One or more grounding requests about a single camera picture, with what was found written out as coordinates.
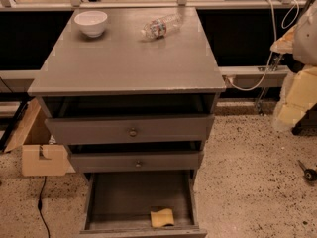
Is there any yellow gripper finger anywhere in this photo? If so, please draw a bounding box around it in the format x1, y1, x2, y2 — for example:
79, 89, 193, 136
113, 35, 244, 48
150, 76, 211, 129
272, 65, 317, 131
270, 25, 296, 54

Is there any yellow sponge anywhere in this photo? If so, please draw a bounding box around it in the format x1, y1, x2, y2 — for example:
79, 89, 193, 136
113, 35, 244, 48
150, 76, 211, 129
151, 208, 174, 228

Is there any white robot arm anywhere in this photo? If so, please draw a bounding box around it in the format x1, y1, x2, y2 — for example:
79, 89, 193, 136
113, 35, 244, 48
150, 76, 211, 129
270, 1, 317, 132

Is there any grey top drawer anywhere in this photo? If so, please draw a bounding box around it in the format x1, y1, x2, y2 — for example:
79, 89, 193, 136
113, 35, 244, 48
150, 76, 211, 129
45, 115, 214, 145

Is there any grey middle drawer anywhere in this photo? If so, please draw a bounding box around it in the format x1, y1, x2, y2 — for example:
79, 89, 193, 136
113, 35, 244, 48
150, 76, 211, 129
70, 152, 203, 173

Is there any grey wooden drawer cabinet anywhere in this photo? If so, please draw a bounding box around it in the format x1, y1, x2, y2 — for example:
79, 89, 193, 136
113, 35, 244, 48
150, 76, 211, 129
27, 6, 228, 238

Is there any grey open bottom drawer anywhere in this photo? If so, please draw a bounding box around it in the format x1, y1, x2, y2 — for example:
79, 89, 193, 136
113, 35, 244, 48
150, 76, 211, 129
76, 171, 207, 238

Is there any metal stand pole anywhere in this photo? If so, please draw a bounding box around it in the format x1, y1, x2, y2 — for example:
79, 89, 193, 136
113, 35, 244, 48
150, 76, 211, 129
255, 54, 283, 116

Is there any black caster wheel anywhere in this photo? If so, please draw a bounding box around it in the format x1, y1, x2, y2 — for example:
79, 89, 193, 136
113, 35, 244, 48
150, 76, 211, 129
298, 161, 317, 181

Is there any clear plastic water bottle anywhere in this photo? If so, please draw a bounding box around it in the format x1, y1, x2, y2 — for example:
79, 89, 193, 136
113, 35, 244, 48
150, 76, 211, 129
141, 13, 183, 40

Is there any white ceramic bowl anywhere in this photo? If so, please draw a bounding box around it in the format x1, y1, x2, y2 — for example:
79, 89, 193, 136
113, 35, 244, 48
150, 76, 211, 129
74, 11, 108, 38

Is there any cardboard box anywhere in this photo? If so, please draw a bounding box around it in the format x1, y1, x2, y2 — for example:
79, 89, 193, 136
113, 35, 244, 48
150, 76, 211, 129
4, 99, 74, 177

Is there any white hanging cable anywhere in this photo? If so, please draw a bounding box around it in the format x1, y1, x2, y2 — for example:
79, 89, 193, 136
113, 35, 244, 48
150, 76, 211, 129
226, 0, 301, 92

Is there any grey wall rail beam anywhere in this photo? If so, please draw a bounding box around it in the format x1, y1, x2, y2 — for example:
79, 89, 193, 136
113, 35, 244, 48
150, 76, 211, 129
220, 65, 290, 89

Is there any black floor cable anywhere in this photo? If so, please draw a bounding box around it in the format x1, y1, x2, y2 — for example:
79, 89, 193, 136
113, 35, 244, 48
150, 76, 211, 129
37, 176, 52, 238

